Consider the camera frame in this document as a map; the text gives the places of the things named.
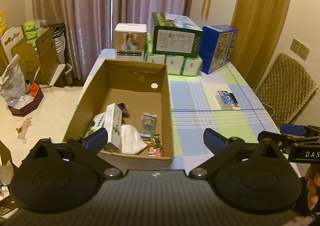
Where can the blue milk carton box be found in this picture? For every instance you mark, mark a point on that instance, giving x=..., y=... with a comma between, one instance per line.
x=216, y=47

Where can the quilted brown chair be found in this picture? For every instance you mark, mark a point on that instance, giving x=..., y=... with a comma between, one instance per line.
x=287, y=88

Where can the grey foil sachet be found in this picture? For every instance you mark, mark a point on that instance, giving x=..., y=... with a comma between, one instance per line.
x=149, y=122

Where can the white plastic bag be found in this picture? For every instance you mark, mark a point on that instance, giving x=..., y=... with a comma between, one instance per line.
x=13, y=85

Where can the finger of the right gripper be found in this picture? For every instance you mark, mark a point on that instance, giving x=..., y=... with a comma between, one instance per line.
x=299, y=130
x=286, y=142

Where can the white wooden chair back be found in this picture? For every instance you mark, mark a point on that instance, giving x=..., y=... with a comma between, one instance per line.
x=12, y=37

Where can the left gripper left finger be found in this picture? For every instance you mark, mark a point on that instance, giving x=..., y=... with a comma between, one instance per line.
x=87, y=150

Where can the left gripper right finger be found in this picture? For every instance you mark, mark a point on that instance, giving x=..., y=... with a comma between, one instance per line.
x=224, y=152

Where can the ochre side curtain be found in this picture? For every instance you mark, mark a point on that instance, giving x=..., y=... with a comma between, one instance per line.
x=259, y=23

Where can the green white tissue pack bundle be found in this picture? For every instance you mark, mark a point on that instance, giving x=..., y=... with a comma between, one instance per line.
x=176, y=65

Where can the middle wall socket plate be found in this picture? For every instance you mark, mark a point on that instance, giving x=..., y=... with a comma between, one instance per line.
x=303, y=52

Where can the red snack packet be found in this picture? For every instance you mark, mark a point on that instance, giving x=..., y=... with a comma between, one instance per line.
x=154, y=147

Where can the left wall socket plate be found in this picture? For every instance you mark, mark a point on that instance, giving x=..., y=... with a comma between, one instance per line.
x=295, y=46

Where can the green white medicine box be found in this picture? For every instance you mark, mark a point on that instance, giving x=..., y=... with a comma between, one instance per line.
x=96, y=123

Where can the black lighter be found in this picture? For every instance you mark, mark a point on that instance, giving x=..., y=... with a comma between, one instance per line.
x=235, y=102

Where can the white photo printed box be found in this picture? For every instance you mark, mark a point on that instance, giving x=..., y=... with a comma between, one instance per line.
x=130, y=41

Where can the green milk carton box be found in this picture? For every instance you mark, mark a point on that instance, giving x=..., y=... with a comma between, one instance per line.
x=175, y=35

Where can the white knitted glove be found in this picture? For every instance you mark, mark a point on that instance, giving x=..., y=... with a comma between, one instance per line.
x=131, y=141

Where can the wooden wall strips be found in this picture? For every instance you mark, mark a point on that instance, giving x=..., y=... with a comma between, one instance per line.
x=205, y=9

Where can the yellow plastic bag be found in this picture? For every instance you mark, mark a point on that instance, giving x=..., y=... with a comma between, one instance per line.
x=3, y=23

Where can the dark hair clip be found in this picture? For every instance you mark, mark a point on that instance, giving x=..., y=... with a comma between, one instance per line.
x=124, y=109

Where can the long white medicine box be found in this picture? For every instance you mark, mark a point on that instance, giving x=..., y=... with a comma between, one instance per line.
x=113, y=123

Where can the dark wooden tray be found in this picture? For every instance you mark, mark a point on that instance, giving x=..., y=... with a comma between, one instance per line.
x=27, y=109

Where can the blue label tissue pack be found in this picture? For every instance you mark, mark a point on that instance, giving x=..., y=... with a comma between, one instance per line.
x=224, y=100

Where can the green tissue packs stack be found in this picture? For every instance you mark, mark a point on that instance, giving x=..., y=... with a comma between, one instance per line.
x=32, y=33

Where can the wall socket plate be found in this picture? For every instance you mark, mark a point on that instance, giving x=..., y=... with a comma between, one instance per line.
x=295, y=46
x=303, y=52

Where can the person's right hand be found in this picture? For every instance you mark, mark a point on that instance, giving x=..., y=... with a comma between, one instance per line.
x=312, y=176

